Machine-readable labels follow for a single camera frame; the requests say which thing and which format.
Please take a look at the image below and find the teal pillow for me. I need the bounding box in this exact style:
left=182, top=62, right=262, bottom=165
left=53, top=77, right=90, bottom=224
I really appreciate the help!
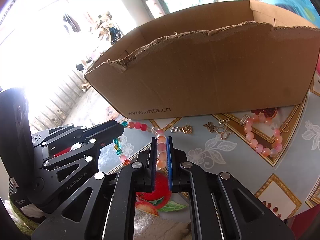
left=262, top=0, right=319, bottom=28

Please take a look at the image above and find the green fluffy cloth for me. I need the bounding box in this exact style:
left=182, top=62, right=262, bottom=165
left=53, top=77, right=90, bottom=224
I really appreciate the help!
left=4, top=200, right=46, bottom=237

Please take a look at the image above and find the colourful bead necklace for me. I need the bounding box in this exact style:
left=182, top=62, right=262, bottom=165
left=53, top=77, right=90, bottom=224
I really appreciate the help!
left=113, top=121, right=168, bottom=169

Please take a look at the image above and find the gold flower earring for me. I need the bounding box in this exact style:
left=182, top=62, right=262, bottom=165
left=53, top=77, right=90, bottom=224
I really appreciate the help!
left=182, top=125, right=193, bottom=134

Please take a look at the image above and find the metal window railing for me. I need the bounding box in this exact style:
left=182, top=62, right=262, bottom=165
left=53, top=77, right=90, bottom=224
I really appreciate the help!
left=27, top=70, right=86, bottom=134

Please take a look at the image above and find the pile of clothes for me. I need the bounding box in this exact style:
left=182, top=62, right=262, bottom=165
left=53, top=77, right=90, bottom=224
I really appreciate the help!
left=96, top=11, right=123, bottom=45

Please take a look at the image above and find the small silver spring clip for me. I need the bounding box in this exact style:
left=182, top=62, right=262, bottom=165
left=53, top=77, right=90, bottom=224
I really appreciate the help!
left=170, top=126, right=182, bottom=133

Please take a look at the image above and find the pink rolled mat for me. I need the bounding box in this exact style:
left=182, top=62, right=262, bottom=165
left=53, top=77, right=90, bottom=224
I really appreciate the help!
left=145, top=0, right=165, bottom=19

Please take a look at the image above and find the brown cardboard box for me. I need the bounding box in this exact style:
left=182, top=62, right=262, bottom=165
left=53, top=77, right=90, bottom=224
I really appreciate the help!
left=85, top=1, right=319, bottom=120

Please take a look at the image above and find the pink bead bracelet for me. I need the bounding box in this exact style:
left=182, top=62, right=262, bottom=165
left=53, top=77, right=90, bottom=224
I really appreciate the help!
left=243, top=114, right=284, bottom=158

